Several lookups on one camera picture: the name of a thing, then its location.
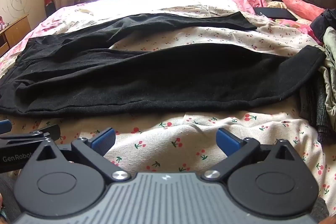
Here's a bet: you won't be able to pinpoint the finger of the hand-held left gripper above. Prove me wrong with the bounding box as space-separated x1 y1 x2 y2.
0 120 13 134
0 124 61 142

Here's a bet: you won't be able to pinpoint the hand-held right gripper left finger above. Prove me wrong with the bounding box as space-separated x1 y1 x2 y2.
34 127 132 182

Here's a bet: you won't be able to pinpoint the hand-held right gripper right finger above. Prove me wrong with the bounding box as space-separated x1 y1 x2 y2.
202 128 302 182

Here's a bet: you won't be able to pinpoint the black pants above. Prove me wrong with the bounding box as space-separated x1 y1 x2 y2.
0 12 327 117

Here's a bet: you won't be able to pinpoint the cherry print bedsheet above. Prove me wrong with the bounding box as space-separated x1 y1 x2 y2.
0 0 336 214

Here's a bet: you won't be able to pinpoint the wooden cabinet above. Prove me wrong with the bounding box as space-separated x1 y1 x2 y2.
0 14 32 56

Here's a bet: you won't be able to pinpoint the grey plaid cloth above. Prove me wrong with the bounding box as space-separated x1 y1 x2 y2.
299 74 332 144

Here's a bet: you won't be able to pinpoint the pink floral quilt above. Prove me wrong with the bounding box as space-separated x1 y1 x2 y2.
0 0 326 77

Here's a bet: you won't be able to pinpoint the pale green cloth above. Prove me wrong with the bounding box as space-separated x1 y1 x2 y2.
318 27 336 117

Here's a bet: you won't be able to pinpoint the red bag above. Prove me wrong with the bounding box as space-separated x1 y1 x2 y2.
43 0 56 17

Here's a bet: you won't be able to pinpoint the black tablet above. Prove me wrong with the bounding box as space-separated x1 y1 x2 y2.
253 7 298 22

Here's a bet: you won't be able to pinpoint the dark jacket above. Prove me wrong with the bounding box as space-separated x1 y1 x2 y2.
310 8 336 43

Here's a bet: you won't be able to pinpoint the pink pillow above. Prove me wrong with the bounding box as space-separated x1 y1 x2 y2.
281 0 326 21

